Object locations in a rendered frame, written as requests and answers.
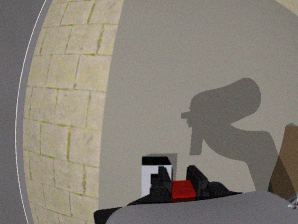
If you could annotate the white block with square holes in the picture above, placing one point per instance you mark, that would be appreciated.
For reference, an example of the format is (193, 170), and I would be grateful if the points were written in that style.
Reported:
(150, 170)

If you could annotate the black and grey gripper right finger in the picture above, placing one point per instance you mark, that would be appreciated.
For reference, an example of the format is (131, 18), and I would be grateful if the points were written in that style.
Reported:
(205, 189)

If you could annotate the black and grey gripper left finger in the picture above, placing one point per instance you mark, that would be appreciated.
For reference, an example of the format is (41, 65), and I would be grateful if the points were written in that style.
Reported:
(158, 194)

